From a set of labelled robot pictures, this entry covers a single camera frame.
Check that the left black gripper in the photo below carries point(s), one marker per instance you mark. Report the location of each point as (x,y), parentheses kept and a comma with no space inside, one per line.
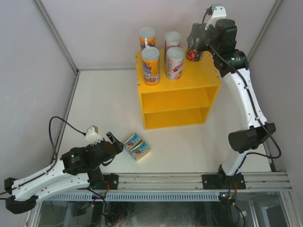
(120,145)

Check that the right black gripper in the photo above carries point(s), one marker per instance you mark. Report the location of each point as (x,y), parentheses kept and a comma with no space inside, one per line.
(197,32)

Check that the dark blue tin can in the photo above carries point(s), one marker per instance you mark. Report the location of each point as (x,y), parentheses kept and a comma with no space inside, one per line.
(193,54)

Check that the blue luncheon meat tin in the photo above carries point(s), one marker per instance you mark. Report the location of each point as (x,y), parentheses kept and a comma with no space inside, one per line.
(132,142)
(139,151)

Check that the white porridge can red label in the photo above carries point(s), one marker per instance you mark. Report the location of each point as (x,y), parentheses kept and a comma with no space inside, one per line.
(172,39)

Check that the yellow can with white spoon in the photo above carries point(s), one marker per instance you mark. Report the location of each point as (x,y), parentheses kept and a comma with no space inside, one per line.
(151,65)

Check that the orange can with spoon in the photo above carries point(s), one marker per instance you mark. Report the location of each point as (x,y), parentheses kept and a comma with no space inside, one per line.
(147,37)

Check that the yellow wooden shelf cabinet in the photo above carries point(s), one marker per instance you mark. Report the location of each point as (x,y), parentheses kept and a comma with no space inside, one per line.
(186,101)

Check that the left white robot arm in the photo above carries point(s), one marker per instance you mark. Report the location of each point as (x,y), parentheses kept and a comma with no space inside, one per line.
(77,169)

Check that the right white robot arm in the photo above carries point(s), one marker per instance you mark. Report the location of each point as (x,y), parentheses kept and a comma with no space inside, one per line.
(233,66)

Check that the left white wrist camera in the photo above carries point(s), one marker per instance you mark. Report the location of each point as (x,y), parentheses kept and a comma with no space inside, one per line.
(92,136)

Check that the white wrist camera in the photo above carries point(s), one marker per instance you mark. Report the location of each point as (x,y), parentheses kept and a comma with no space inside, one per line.
(217,12)
(92,136)

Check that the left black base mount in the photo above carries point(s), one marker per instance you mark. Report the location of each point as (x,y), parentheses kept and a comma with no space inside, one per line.
(111,181)

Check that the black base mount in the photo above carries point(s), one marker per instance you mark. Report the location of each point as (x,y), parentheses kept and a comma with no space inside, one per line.
(211,182)
(111,181)

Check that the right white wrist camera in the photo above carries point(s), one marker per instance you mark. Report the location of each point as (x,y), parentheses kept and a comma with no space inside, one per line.
(217,12)

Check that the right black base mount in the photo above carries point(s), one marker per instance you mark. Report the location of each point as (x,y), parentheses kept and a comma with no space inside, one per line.
(211,182)

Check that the grey slotted cable duct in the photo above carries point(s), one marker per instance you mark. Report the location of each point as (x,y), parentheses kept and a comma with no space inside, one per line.
(141,196)

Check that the aluminium frame rail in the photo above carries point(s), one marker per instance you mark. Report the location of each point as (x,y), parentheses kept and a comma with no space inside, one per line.
(247,182)

